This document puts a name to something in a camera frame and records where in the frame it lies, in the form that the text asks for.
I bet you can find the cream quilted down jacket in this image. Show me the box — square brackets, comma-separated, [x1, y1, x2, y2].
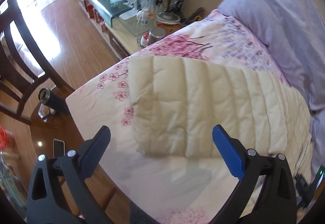
[128, 56, 312, 160]

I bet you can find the smartphone on round table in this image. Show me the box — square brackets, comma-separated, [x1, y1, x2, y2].
[53, 139, 66, 158]

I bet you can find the pink floral bed sheet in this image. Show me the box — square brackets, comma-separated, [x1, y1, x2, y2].
[65, 9, 314, 224]

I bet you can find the lavender duvet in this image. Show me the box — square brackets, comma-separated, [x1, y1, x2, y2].
[218, 0, 324, 175]

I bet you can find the dark wooden chair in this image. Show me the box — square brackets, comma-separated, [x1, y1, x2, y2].
[1, 0, 74, 125]

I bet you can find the glass top tv cabinet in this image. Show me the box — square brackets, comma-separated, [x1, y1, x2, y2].
[83, 0, 182, 60]

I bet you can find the black steel thermos flask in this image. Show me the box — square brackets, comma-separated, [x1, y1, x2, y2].
[38, 88, 69, 114]

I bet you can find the white plastic bottle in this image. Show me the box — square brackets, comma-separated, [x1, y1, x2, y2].
[141, 8, 149, 25]

